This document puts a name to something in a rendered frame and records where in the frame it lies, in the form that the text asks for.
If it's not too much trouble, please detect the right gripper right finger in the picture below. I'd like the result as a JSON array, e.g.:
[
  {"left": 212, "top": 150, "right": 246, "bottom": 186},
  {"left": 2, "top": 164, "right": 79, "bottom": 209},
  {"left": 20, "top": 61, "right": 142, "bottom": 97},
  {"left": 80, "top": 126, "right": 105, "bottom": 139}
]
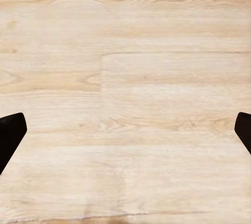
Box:
[{"left": 234, "top": 112, "right": 251, "bottom": 154}]

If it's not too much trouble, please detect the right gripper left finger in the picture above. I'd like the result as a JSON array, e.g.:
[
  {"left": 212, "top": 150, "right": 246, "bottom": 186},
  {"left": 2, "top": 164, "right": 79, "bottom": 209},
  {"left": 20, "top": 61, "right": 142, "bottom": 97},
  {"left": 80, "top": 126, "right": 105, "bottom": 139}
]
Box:
[{"left": 0, "top": 112, "right": 27, "bottom": 175}]

